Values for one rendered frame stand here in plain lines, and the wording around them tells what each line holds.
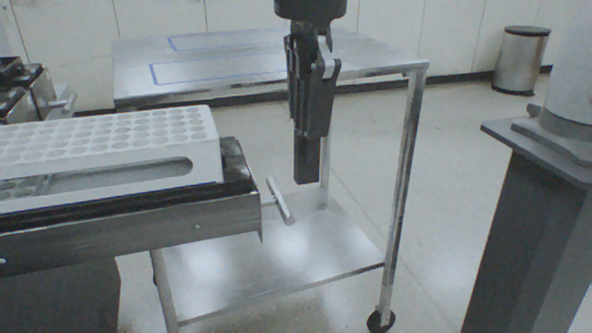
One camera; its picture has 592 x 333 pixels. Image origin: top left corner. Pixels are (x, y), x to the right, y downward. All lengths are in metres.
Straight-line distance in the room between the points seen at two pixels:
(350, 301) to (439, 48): 2.41
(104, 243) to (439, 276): 1.29
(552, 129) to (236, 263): 0.79
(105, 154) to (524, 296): 0.87
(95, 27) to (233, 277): 2.00
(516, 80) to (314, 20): 3.13
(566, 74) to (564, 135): 0.11
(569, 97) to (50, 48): 2.58
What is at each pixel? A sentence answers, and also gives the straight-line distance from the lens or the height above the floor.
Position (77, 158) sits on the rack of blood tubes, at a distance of 0.42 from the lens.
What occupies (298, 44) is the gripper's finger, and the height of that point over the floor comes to 0.94.
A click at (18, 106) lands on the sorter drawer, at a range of 0.80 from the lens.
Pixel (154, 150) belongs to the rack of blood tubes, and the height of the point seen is 0.86.
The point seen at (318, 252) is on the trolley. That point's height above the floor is 0.28.
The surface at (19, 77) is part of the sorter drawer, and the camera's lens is 0.91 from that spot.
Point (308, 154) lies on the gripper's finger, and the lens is 0.48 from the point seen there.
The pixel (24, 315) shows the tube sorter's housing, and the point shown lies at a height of 0.58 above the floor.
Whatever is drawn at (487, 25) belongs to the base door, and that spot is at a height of 0.45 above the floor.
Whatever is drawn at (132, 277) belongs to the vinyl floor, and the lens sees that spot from 1.60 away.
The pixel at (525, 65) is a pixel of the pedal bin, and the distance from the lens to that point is 3.48.
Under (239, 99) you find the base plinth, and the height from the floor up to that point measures 0.04.
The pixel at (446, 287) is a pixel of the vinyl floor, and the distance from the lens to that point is 1.54.
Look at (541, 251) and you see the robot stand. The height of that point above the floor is 0.50.
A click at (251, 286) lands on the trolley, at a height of 0.28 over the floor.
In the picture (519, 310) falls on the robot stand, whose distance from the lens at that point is 1.06.
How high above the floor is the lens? 1.04
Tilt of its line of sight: 29 degrees down
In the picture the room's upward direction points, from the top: straight up
